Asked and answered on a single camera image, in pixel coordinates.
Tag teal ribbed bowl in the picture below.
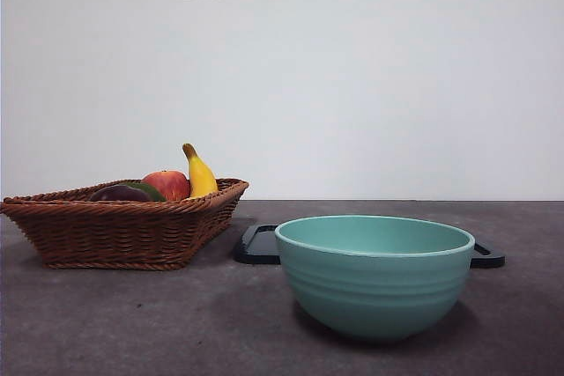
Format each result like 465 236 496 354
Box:
274 215 476 344

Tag dark purple plum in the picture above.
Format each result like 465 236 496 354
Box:
89 183 153 203

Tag yellow banana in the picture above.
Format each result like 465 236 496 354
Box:
182 143 219 199

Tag black rectangular tray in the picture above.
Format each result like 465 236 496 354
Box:
233 224 507 269

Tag red apple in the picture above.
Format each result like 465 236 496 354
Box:
141 169 192 202

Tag green avocado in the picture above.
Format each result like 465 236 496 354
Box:
121 181 167 203

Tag brown wicker basket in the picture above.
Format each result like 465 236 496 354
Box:
0 177 250 270

